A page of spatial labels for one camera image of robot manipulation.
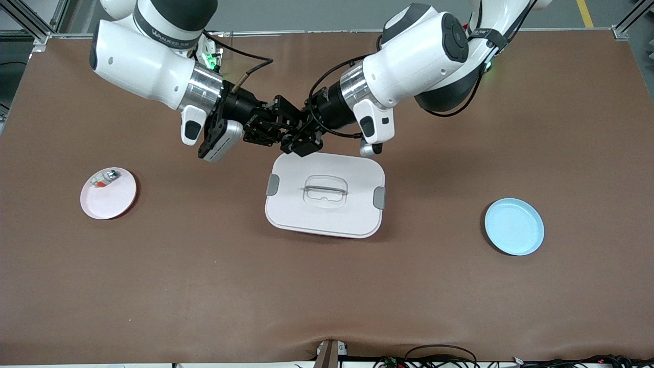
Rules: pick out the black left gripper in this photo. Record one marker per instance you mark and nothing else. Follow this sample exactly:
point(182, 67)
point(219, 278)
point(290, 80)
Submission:
point(331, 111)

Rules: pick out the aluminium table edge rail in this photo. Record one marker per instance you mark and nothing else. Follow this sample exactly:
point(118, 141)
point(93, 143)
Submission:
point(306, 31)

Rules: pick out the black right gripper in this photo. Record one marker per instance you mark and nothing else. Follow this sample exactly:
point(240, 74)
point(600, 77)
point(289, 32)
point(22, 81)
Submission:
point(240, 106)

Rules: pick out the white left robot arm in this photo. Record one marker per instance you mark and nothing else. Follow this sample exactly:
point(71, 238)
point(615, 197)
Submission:
point(419, 56)

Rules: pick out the white lidded box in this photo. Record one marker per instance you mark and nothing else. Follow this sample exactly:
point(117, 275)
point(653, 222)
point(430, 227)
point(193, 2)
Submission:
point(327, 214)

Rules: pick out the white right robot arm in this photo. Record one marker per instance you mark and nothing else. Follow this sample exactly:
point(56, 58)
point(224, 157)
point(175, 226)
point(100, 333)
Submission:
point(138, 61)

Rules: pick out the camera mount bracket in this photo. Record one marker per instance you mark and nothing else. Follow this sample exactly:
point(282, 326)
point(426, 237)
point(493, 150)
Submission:
point(327, 355)

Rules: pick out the aluminium frame profile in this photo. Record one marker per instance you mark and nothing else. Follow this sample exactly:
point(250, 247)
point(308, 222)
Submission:
point(621, 31)
point(43, 37)

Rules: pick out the small grey orange connector part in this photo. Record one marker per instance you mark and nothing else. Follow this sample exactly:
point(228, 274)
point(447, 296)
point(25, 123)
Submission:
point(104, 178)

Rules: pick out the brown table mat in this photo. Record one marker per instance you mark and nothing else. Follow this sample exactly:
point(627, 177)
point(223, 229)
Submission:
point(327, 286)

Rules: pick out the pale pink plate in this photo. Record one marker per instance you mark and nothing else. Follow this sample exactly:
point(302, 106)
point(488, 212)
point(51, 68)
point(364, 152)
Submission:
point(110, 204)

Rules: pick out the light blue plate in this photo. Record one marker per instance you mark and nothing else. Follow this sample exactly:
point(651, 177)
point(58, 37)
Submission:
point(511, 230)

